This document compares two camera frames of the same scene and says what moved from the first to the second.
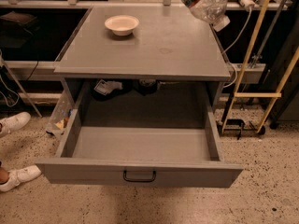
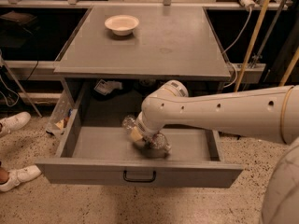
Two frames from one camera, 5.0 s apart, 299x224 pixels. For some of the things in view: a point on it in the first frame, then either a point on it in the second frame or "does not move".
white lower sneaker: x=20 y=175 does not move
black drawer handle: x=124 y=174 does not move
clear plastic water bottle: x=206 y=3 -> x=156 y=145
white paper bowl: x=121 y=25 does not move
